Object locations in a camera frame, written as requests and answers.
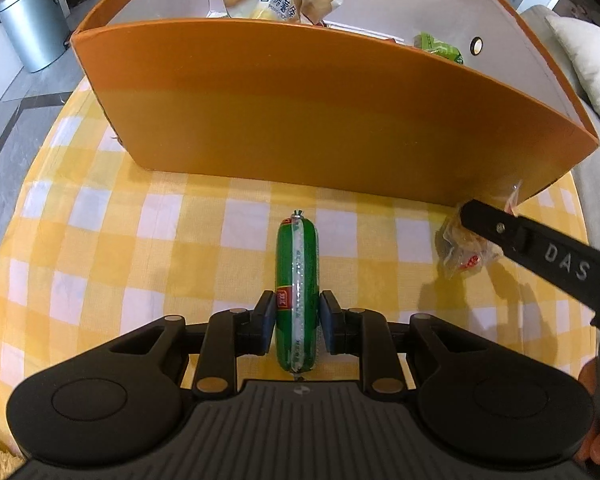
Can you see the orange cardboard box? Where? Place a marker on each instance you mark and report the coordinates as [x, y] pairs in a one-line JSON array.
[[305, 125]]

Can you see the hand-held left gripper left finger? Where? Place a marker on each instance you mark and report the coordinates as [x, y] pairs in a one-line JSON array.
[[269, 322]]

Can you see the small green snack packet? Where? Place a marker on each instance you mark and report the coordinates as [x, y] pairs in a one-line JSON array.
[[437, 47]]

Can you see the grey metal trash can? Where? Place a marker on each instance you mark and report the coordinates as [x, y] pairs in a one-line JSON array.
[[30, 25]]

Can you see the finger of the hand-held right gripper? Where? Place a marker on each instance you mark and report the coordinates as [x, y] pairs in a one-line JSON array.
[[545, 252]]

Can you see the cream pillow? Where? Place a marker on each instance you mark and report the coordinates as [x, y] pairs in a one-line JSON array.
[[590, 70]]

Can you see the clear candy bag red label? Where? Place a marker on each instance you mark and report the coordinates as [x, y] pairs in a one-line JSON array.
[[460, 255]]

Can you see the yellow checked tablecloth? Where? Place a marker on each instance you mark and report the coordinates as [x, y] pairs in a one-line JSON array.
[[130, 235]]

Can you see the green sausage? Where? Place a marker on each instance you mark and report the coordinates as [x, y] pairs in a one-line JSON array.
[[297, 270]]

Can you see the grey sofa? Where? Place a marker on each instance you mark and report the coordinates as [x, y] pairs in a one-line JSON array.
[[530, 17]]

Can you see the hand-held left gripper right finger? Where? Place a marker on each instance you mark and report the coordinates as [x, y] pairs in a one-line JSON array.
[[330, 325]]

